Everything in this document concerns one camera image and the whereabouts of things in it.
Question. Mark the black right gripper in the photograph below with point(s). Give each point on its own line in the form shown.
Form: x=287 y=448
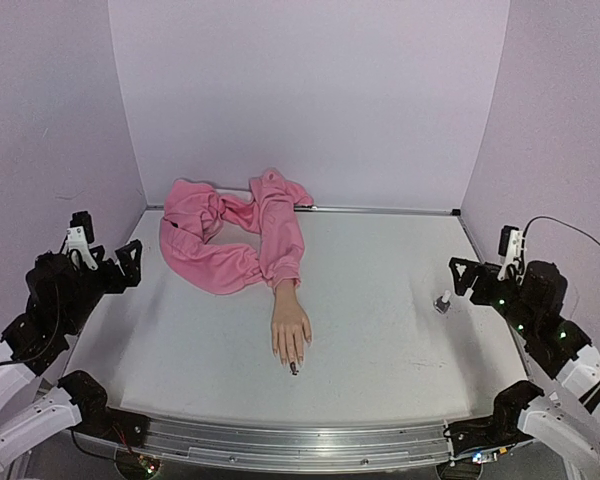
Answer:
x=478 y=282

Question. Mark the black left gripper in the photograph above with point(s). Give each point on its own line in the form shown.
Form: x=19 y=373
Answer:
x=132 y=272

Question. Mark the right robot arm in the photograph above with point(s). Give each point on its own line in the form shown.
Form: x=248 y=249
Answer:
x=560 y=348

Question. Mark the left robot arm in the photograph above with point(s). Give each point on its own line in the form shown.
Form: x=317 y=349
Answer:
x=64 y=289

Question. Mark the pink hoodie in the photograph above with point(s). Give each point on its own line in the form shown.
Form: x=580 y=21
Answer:
x=223 y=241

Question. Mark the mannequin hand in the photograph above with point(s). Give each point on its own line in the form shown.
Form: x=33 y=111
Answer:
x=290 y=326

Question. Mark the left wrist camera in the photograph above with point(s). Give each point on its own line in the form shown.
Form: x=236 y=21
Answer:
x=79 y=237

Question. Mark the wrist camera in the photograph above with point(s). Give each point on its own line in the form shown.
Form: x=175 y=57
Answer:
x=79 y=237
x=511 y=249

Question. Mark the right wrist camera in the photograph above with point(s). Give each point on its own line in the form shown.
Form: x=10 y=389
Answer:
x=511 y=249

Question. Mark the aluminium front rail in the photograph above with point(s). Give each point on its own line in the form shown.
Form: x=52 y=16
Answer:
x=320 y=450

